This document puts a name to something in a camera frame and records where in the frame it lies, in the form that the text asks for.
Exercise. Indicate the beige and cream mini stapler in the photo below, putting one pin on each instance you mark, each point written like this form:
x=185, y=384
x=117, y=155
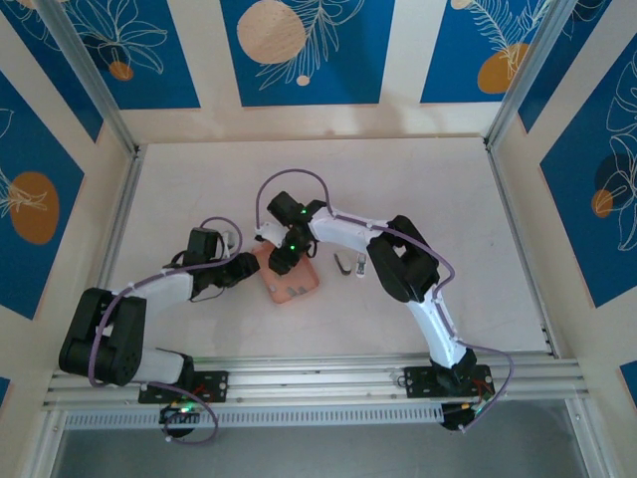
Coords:
x=342, y=266

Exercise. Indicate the aluminium frame leg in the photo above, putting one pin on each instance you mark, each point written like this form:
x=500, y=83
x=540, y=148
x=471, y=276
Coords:
x=47, y=448
x=589, y=448

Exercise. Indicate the pink plastic tray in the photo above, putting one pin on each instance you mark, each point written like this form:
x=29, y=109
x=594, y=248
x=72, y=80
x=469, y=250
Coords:
x=304, y=277

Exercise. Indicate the aluminium corner post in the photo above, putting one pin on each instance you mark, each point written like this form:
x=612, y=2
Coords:
x=522, y=70
x=89, y=74

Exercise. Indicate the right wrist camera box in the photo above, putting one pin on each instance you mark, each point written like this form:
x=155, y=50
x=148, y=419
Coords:
x=269, y=233

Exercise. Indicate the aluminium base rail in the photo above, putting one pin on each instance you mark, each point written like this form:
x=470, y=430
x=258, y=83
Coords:
x=318, y=383

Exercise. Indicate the blue floral wall panel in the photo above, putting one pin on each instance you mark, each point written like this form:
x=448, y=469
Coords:
x=164, y=50
x=50, y=259
x=572, y=239
x=587, y=40
x=50, y=65
x=348, y=50
x=448, y=50

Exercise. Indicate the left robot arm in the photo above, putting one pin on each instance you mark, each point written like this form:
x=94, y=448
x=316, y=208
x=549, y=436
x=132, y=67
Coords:
x=114, y=328

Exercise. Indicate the aluminium side rail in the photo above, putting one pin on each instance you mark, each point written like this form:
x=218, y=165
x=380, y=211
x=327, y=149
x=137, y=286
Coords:
x=127, y=199
x=505, y=199

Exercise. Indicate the pink and white mini stapler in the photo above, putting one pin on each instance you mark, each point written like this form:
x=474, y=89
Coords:
x=360, y=264

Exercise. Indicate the black controller board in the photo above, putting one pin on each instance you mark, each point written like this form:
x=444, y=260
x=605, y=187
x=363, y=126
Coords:
x=455, y=420
x=174, y=415

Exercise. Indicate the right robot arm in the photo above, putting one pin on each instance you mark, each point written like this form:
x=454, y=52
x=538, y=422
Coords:
x=398, y=269

